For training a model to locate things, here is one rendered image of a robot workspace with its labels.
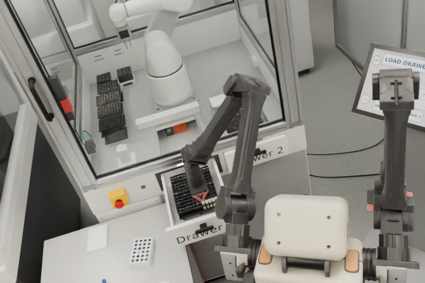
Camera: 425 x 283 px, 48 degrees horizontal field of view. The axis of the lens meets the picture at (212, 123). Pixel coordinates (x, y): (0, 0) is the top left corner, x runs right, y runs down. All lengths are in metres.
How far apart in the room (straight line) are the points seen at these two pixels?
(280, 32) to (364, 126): 1.83
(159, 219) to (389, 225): 1.12
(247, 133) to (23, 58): 0.84
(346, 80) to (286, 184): 1.84
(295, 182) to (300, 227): 1.14
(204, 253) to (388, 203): 1.41
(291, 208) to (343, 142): 2.25
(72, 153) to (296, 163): 1.02
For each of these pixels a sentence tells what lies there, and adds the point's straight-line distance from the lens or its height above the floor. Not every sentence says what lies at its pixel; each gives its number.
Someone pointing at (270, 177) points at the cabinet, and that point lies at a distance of 2.30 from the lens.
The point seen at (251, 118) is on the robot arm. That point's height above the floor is 1.45.
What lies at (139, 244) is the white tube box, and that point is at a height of 0.80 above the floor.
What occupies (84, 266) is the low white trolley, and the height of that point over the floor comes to 0.76.
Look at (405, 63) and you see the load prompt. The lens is 2.13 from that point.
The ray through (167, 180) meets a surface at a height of 0.86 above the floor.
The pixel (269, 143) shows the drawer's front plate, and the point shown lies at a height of 0.91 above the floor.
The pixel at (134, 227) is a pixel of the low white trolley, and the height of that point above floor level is 0.76.
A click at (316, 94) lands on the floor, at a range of 3.92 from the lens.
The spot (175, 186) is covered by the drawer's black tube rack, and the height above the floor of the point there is 0.90.
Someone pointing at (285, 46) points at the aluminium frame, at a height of 1.36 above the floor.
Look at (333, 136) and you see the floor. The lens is 3.51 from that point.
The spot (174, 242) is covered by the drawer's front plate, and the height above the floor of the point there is 0.85.
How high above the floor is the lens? 2.33
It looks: 38 degrees down
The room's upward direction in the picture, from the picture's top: 15 degrees counter-clockwise
